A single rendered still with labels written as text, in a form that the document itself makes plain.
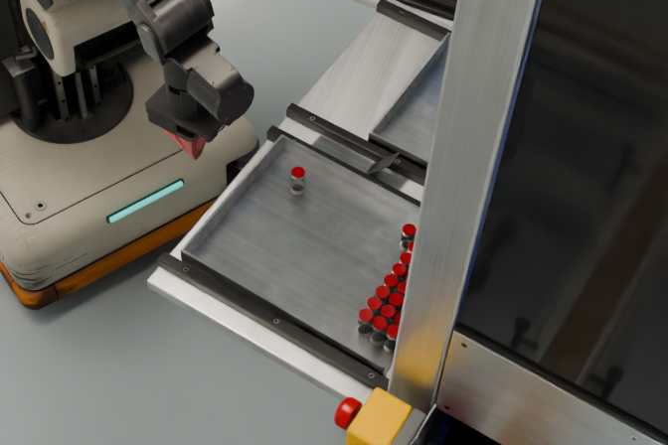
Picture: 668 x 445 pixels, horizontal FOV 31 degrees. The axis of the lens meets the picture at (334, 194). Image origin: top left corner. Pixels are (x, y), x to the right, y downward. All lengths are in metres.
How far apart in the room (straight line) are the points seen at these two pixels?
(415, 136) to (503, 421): 0.61
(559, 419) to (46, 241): 1.44
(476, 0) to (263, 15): 2.36
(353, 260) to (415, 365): 0.35
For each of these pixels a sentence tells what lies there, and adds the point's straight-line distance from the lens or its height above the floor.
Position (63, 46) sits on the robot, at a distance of 2.20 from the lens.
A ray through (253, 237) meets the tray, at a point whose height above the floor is 0.88.
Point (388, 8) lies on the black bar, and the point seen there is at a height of 0.90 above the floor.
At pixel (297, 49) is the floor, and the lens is 3.21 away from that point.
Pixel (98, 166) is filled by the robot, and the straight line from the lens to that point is 2.62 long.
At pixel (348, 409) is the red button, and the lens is 1.48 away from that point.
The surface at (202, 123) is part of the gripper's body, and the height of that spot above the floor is 1.19.
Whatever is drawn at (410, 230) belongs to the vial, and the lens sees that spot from 1.72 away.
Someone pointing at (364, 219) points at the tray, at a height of 0.88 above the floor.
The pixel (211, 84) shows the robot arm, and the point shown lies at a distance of 1.37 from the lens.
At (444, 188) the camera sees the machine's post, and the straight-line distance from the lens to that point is 1.14.
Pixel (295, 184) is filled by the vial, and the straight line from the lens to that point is 1.78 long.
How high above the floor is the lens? 2.34
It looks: 54 degrees down
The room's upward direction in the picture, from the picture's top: 4 degrees clockwise
